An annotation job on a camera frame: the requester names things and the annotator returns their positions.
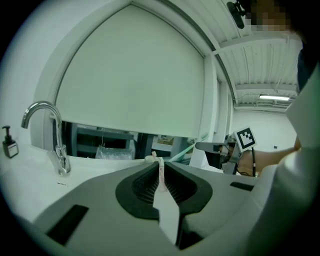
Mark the person's black star-print shirt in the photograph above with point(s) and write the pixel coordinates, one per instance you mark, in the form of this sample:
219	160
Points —
308	67

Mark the cream roller blind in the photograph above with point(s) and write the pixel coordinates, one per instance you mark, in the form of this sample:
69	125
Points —
130	75

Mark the black soap pump bottle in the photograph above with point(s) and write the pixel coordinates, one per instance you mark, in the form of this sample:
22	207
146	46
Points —
10	150

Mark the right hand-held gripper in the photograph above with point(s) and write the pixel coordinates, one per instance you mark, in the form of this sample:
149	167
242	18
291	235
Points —
246	140

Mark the clear plastic wrap bundle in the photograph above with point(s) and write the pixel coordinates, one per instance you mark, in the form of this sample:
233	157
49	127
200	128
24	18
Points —
113	152

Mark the white vanity cabinet with sink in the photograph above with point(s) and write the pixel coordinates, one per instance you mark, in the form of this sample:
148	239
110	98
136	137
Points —
30	180

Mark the dark window frame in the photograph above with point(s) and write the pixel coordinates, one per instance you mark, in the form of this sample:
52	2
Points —
143	147

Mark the chrome curved faucet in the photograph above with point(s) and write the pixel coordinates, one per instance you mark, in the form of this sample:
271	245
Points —
58	140

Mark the black head-worn camera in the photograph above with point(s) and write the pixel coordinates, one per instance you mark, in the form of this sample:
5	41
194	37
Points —
237	15

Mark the ceiling strip light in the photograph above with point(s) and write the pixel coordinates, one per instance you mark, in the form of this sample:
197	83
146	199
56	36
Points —
275	97

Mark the translucent white cup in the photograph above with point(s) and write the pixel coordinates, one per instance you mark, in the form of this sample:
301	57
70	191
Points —
198	158

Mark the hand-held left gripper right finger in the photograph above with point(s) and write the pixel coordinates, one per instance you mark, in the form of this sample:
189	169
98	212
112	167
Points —
220	207

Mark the person's head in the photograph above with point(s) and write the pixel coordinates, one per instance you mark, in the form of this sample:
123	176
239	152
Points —
270	17

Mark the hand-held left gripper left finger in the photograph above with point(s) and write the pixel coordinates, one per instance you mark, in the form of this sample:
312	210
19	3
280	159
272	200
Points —
100	212

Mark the person's right forearm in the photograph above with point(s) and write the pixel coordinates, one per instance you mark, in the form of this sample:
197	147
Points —
272	157

